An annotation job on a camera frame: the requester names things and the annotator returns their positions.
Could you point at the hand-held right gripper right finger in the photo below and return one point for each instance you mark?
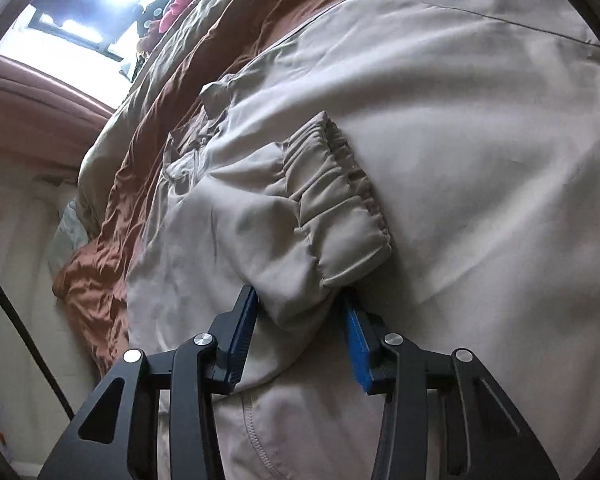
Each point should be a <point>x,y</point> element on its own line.
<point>359,350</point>

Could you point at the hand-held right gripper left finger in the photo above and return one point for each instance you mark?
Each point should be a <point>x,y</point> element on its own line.
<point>244,340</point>

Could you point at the beige jacket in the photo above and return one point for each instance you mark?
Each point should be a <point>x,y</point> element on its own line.
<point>455,160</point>

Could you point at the brown bed sheet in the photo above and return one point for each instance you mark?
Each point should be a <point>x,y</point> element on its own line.
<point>90,280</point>

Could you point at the pale pillow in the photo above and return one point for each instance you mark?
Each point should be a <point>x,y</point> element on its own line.
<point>72,235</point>

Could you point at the beige blanket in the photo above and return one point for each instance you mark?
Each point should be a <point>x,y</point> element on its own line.
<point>110,145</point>

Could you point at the brown curtain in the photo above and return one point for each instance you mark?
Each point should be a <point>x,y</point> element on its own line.
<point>30,110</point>

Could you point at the pink cloth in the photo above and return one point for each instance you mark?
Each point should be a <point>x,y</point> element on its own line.
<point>180,7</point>

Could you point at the plush toy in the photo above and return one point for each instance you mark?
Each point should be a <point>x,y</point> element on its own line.
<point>147,15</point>

